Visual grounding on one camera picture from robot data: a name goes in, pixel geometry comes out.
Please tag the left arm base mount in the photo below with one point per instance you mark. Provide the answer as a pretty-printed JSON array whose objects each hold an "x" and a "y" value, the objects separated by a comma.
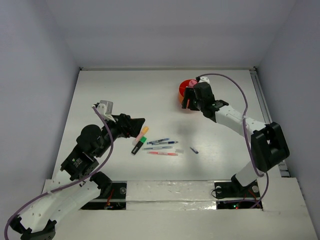
[{"x": 112, "y": 194}]

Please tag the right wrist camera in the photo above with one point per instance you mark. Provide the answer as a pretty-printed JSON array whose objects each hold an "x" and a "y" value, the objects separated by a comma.
[{"x": 202, "y": 79}]

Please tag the small blue pen cap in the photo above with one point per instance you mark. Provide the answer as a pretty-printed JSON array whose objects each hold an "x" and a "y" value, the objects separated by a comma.
[{"x": 194, "y": 150}]

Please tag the dark blue ballpoint pen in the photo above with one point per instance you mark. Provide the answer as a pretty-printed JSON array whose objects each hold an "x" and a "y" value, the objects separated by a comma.
[{"x": 165, "y": 143}]

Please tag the small clear eraser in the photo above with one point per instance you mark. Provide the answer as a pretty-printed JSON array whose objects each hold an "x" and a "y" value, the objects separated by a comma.
[{"x": 179, "y": 151}]

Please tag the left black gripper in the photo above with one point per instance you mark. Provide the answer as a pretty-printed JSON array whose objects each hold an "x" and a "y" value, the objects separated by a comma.
[{"x": 127, "y": 125}]

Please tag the green capped black highlighter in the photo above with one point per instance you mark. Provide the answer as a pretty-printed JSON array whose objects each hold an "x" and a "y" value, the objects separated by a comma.
[{"x": 138, "y": 146}]

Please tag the orange round desk organizer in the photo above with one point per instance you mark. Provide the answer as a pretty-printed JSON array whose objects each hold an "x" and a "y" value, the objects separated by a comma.
[{"x": 182, "y": 87}]

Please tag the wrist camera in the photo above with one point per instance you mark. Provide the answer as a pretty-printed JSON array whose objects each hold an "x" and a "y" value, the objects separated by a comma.
[
  {"x": 104, "y": 108},
  {"x": 202, "y": 79}
]

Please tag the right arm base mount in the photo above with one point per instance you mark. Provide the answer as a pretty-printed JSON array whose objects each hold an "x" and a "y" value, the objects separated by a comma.
[{"x": 231, "y": 195}]

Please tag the light blue clear pen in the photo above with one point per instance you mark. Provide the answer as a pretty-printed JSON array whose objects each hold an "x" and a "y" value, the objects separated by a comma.
[{"x": 157, "y": 148}]

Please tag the pink capped clear tube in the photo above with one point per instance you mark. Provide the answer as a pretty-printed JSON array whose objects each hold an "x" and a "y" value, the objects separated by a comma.
[{"x": 192, "y": 83}]

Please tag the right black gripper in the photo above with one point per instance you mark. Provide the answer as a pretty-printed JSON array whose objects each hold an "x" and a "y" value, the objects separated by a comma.
[{"x": 190, "y": 92}]

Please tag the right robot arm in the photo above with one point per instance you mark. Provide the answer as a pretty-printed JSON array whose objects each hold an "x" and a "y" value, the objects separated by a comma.
[{"x": 266, "y": 142}]

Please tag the red clear pen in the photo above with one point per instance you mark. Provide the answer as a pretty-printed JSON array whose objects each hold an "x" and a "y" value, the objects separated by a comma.
[{"x": 173, "y": 154}]

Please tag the blue gel pen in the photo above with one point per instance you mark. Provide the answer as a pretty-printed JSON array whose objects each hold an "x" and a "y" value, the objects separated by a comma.
[{"x": 157, "y": 141}]

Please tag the orange capped black highlighter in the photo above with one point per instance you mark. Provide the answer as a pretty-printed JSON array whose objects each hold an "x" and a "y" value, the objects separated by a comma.
[{"x": 185, "y": 103}]

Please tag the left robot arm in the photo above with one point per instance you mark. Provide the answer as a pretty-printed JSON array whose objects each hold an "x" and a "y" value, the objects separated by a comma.
[{"x": 78, "y": 181}]

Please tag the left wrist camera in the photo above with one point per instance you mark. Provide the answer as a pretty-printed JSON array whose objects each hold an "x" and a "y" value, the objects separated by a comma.
[{"x": 104, "y": 108}]

